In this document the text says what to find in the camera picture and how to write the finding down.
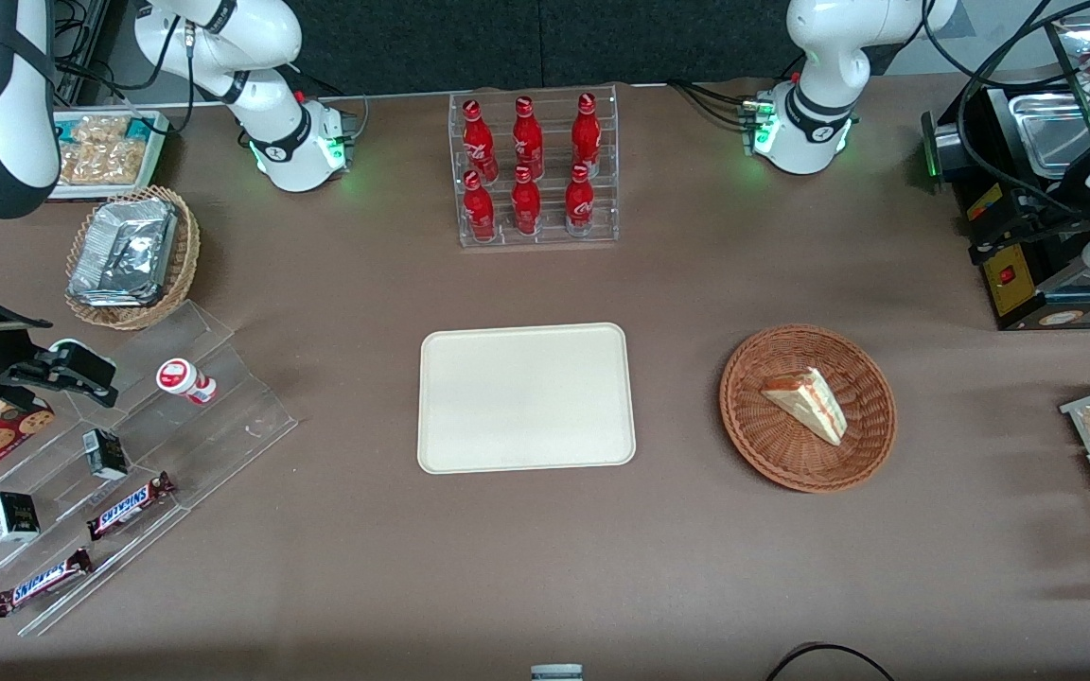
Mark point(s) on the black and white carton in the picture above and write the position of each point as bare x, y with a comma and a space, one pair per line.
13, 516

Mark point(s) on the red white yogurt bottle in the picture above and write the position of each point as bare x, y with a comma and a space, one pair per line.
181, 378

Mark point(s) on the small grey object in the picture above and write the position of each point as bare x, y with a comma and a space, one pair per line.
556, 672

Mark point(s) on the cream plastic tray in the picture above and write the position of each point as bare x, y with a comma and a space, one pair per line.
526, 397

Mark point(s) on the small black carton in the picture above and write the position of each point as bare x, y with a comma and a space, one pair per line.
106, 454

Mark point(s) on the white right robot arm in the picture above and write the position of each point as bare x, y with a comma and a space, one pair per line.
223, 47

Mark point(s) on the clear acrylic bottle rack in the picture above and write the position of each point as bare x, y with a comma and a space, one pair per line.
550, 227

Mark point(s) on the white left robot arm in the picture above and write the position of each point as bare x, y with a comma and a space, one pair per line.
819, 57

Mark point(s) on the brown round wicker basket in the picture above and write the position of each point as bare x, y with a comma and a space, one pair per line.
782, 454

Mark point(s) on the Snickers bar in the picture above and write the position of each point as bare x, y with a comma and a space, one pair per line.
42, 583
129, 506

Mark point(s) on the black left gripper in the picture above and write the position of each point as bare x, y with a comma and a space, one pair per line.
1045, 227

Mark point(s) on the triangle sandwich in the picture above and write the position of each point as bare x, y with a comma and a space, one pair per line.
810, 402

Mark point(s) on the clear acrylic stepped stand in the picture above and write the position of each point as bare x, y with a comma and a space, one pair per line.
223, 426

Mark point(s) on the white tray of snacks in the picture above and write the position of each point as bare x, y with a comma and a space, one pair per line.
159, 142

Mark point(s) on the black machine with steel pan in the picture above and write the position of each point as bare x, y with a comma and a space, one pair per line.
1018, 284

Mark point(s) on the red cola bottle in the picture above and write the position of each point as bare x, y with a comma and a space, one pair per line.
587, 134
479, 142
526, 203
580, 200
479, 210
528, 140

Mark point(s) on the stack of foil containers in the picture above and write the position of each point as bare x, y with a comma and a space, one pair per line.
124, 251

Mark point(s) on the light oval wicker basket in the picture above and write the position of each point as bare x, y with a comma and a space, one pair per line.
184, 265

